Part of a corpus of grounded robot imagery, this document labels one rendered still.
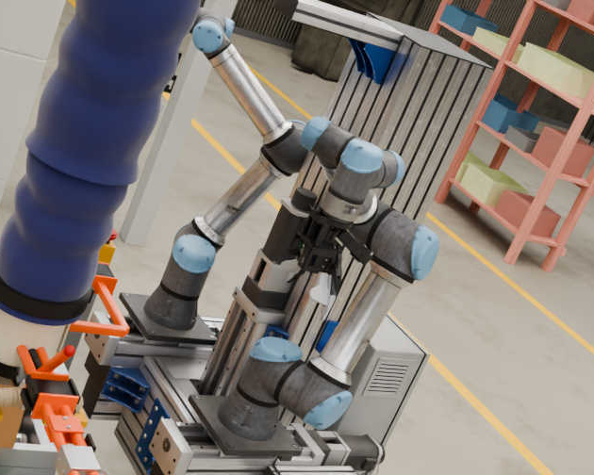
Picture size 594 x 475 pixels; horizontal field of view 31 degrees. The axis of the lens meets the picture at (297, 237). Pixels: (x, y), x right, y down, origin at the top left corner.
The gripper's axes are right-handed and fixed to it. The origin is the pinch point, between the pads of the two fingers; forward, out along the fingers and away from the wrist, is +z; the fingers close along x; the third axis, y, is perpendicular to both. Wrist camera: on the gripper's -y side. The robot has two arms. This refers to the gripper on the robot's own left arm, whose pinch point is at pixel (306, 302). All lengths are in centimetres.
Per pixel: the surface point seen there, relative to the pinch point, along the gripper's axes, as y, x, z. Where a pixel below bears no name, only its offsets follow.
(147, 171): -148, -343, 109
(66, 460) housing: 46, 10, 33
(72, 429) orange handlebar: 42, 1, 33
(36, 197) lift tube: 49, -32, 0
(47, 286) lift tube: 43, -27, 17
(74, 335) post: -20, -123, 86
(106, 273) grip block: 11, -63, 31
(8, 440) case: 17, -70, 88
